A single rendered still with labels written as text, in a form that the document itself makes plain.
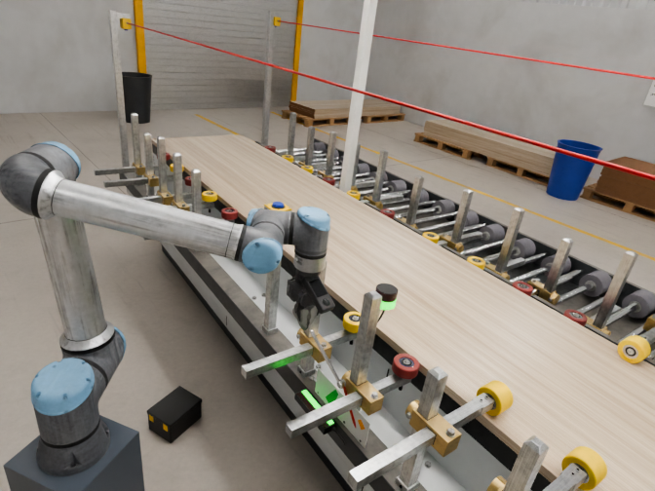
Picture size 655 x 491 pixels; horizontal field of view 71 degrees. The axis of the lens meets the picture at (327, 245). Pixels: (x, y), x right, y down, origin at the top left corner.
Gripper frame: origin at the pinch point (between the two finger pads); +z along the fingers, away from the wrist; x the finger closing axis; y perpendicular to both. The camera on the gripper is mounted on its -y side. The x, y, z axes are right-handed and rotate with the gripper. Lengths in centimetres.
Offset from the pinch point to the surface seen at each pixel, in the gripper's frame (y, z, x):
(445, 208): 79, 15, -158
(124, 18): 239, -69, -14
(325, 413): -21.9, 11.2, 7.1
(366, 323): -18.2, -11.4, -6.3
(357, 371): -17.8, 5.6, -6.3
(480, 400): -46, 1, -24
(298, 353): 2.6, 11.5, 0.0
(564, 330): -36, 7, -88
